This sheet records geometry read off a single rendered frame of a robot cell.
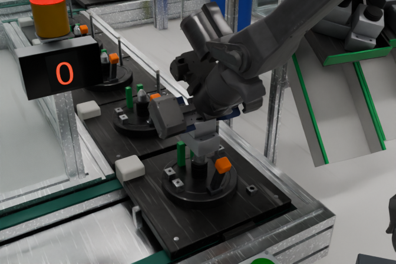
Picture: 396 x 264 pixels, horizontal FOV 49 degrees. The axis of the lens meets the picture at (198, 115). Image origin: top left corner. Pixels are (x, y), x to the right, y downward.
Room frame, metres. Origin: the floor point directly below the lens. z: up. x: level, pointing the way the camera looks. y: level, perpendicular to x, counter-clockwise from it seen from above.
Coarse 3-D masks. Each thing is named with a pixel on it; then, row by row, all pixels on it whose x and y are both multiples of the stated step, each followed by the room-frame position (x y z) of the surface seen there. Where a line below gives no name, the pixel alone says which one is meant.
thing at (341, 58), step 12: (360, 0) 0.80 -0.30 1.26; (312, 36) 0.71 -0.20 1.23; (324, 36) 0.74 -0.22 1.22; (312, 48) 0.71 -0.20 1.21; (324, 48) 0.68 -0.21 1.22; (336, 48) 0.71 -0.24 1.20; (384, 48) 0.70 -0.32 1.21; (324, 60) 0.67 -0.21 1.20; (336, 60) 0.67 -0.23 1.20; (348, 60) 0.68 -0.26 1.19; (360, 60) 0.70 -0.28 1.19
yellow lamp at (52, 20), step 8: (64, 0) 0.64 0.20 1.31; (32, 8) 0.62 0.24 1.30; (40, 8) 0.61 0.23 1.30; (48, 8) 0.61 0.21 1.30; (56, 8) 0.62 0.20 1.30; (64, 8) 0.63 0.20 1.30; (40, 16) 0.61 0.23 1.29; (48, 16) 0.61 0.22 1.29; (56, 16) 0.62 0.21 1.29; (64, 16) 0.63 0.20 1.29; (40, 24) 0.61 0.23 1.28; (48, 24) 0.61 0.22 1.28; (56, 24) 0.62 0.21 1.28; (64, 24) 0.63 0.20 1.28; (40, 32) 0.61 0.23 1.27; (48, 32) 0.61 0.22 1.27; (56, 32) 0.61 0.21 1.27; (64, 32) 0.62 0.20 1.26
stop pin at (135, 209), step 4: (132, 208) 0.57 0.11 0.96; (136, 208) 0.57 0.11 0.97; (136, 212) 0.56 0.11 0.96; (140, 212) 0.56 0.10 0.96; (136, 216) 0.56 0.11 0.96; (140, 216) 0.56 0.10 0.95; (136, 220) 0.56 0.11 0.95; (140, 220) 0.56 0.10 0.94; (136, 224) 0.56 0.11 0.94; (140, 224) 0.56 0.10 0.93
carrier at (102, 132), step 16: (128, 96) 0.87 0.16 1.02; (144, 96) 0.84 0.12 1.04; (80, 112) 0.86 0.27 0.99; (96, 112) 0.87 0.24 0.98; (112, 112) 0.89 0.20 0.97; (128, 112) 0.86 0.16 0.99; (144, 112) 0.84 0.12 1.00; (96, 128) 0.82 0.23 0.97; (112, 128) 0.82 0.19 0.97; (128, 128) 0.79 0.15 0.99; (144, 128) 0.79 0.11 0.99; (96, 144) 0.77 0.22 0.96; (112, 144) 0.76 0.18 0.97; (128, 144) 0.76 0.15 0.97; (144, 144) 0.75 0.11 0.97; (160, 144) 0.75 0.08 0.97; (176, 144) 0.76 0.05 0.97; (112, 160) 0.70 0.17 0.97
